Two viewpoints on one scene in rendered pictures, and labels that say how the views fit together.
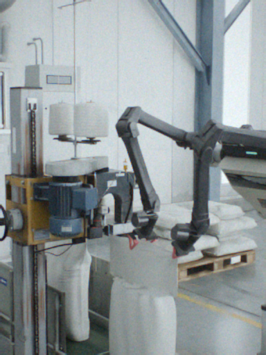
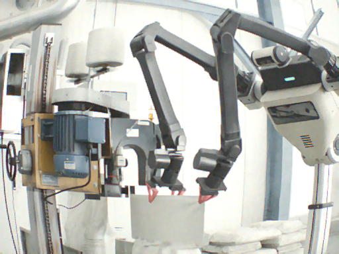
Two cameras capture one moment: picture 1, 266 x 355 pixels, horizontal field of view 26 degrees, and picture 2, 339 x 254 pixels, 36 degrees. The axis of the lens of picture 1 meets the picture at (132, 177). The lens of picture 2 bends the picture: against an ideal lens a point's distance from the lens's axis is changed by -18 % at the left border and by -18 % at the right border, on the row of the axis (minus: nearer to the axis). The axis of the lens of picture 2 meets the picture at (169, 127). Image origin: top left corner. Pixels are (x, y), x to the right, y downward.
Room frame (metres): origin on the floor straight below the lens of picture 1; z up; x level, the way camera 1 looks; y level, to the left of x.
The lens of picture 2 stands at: (0.40, -0.25, 1.06)
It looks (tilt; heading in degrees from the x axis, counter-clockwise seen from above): 6 degrees up; 5
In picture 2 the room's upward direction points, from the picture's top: straight up
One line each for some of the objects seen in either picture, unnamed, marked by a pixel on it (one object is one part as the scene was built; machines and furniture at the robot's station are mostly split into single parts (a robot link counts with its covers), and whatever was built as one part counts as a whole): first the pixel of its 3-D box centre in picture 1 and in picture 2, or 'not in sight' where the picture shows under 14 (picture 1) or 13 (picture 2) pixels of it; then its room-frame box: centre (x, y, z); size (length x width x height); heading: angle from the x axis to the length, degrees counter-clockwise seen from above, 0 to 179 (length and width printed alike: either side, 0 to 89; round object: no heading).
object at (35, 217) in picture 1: (45, 206); (56, 154); (2.82, 0.43, 1.18); 0.34 x 0.25 x 0.31; 128
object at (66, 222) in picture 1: (65, 208); (70, 145); (2.61, 0.31, 1.21); 0.15 x 0.15 x 0.25
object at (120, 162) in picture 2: (103, 213); (120, 166); (2.85, 0.14, 1.14); 0.05 x 0.04 x 0.16; 128
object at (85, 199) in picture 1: (84, 201); (90, 133); (2.56, 0.21, 1.25); 0.10 x 0.08 x 0.12; 153
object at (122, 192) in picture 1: (98, 193); (119, 151); (3.05, 0.18, 1.21); 0.30 x 0.25 x 0.30; 38
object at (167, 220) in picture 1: (185, 219); (247, 235); (5.75, -0.54, 0.56); 0.66 x 0.42 x 0.15; 128
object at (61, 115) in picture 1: (62, 118); (79, 59); (2.91, 0.35, 1.61); 0.15 x 0.14 x 0.17; 38
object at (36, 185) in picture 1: (49, 192); (55, 129); (2.66, 0.39, 1.27); 0.12 x 0.09 x 0.09; 128
